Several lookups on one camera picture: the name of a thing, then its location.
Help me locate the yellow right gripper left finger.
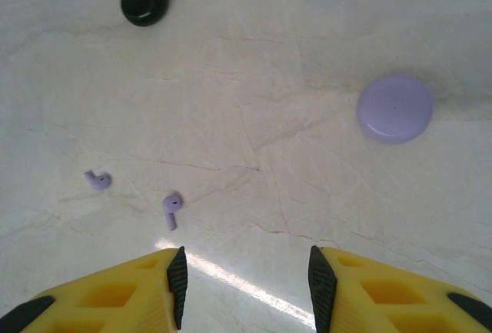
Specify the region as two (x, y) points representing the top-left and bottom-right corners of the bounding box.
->
(0, 246), (188, 333)

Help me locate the purple earbud charging case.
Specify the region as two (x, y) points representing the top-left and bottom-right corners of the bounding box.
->
(355, 74), (434, 145)

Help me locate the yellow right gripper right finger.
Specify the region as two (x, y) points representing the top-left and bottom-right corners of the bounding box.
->
(309, 245), (492, 333)

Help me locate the purple wireless earbud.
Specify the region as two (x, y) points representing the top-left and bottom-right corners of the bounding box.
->
(161, 191), (184, 231)
(84, 170), (112, 191)

